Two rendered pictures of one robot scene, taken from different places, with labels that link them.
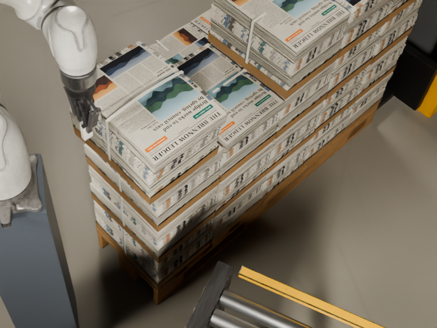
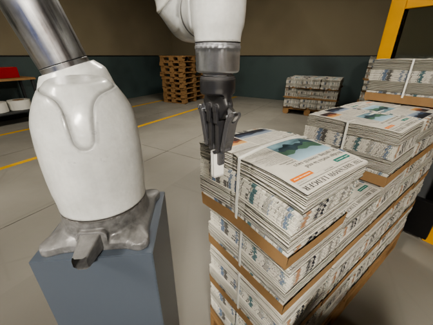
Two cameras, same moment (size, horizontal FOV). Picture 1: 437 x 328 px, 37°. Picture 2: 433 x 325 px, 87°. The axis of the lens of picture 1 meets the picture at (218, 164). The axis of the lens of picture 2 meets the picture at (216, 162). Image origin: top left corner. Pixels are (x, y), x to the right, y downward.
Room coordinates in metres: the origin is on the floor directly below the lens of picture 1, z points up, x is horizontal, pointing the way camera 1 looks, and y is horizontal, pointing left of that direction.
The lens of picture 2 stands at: (0.58, 0.25, 1.31)
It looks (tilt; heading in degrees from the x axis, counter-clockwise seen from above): 25 degrees down; 14
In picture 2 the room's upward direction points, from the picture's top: straight up
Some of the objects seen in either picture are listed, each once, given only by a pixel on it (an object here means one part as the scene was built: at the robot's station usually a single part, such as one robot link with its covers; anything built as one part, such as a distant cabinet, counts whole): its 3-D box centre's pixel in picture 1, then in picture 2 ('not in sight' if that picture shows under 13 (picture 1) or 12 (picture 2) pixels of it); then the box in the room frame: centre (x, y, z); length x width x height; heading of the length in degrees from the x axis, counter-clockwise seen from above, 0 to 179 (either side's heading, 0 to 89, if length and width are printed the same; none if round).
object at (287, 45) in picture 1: (276, 27); (356, 140); (1.72, -0.13, 0.95); 0.38 x 0.29 x 0.23; 52
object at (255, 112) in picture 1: (233, 140); (319, 241); (1.61, -0.05, 0.42); 1.17 x 0.39 x 0.83; 141
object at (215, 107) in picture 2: (86, 110); (221, 128); (1.06, 0.36, 1.16); 0.04 x 0.01 x 0.11; 141
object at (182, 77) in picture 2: not in sight; (183, 78); (7.69, 3.09, 0.65); 1.26 x 0.86 x 1.30; 167
